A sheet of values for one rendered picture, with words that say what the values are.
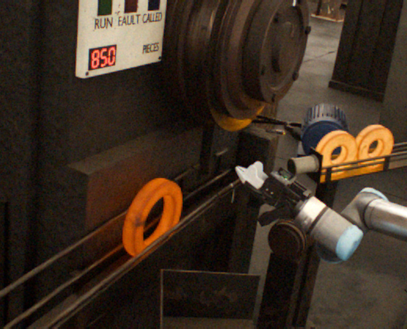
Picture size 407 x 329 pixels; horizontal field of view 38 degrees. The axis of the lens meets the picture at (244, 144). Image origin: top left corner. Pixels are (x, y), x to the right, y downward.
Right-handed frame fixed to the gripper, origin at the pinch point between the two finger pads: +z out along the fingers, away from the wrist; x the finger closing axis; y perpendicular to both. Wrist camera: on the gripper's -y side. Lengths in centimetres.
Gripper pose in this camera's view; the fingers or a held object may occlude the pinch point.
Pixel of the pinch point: (238, 171)
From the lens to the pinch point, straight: 162.3
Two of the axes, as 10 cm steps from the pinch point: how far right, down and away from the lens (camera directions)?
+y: 4.1, -7.9, -4.5
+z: -7.9, -5.6, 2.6
